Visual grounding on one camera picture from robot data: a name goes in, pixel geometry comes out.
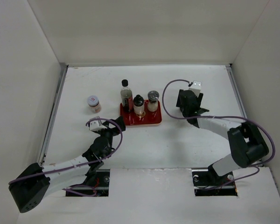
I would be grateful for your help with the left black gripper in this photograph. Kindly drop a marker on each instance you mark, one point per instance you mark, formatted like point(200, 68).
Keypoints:
point(115, 131)

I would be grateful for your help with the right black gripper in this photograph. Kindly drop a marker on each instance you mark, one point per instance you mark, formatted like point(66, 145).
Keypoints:
point(199, 99)

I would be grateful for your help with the black-top pepper grinder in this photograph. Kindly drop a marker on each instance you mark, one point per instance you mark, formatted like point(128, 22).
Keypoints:
point(138, 105)

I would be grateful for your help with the dark soy sauce bottle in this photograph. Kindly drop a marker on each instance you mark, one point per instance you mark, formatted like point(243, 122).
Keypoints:
point(126, 96)

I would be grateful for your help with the salt grinder clear lid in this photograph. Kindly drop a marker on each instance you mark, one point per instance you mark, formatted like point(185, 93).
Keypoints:
point(153, 97)

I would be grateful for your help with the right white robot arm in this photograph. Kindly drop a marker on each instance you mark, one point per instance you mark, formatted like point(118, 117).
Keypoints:
point(245, 140)

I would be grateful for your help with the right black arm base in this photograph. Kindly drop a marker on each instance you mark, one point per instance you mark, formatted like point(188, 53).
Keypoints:
point(207, 183)

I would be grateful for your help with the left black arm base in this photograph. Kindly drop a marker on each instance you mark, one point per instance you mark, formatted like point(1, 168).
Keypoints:
point(95, 185)

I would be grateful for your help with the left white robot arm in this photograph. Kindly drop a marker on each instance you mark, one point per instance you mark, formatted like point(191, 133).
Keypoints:
point(37, 182)

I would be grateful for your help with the red lacquer tray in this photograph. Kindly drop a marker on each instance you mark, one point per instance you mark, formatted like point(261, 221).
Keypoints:
point(149, 118)

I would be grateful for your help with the small white-lid spice jar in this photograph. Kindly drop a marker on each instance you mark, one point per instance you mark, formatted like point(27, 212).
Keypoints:
point(94, 103)

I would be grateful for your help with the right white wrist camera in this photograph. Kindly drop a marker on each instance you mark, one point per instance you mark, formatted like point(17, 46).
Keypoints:
point(195, 87)

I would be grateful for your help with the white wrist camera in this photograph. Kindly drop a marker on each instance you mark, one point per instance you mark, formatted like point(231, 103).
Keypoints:
point(95, 124)
point(195, 87)

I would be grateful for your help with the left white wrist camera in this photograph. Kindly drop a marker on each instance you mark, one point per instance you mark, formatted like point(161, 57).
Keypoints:
point(95, 124)

